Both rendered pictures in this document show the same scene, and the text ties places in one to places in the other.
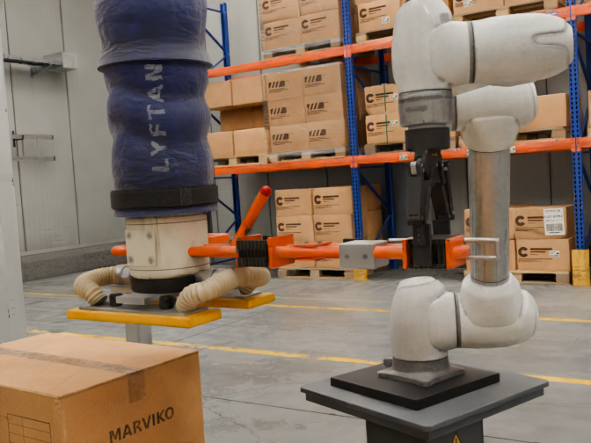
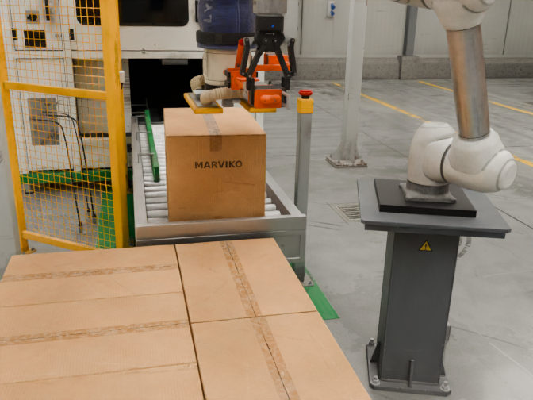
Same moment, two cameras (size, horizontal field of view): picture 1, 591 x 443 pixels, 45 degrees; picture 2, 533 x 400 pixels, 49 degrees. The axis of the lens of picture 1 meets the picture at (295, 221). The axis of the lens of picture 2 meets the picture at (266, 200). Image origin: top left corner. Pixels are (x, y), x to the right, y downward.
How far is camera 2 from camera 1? 1.33 m
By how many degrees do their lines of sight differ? 45
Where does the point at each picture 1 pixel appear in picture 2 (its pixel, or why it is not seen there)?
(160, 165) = (207, 18)
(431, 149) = (262, 30)
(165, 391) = (237, 151)
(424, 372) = (415, 191)
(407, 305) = (415, 140)
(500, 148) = (456, 28)
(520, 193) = not seen: outside the picture
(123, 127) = not seen: outside the picture
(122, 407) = (205, 151)
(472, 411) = (408, 224)
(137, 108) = not seen: outside the picture
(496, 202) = (461, 73)
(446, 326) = (434, 163)
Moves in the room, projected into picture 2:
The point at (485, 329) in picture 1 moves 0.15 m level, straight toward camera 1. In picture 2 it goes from (457, 172) to (425, 178)
